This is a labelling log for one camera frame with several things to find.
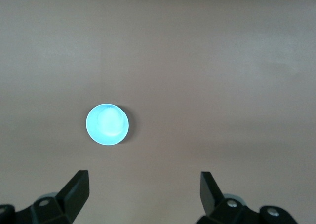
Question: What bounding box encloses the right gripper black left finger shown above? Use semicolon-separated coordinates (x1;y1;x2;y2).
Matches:
0;170;90;224

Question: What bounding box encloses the blue bowl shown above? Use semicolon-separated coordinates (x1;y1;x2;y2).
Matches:
85;103;130;146

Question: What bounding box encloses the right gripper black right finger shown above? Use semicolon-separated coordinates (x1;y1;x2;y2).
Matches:
195;171;301;224

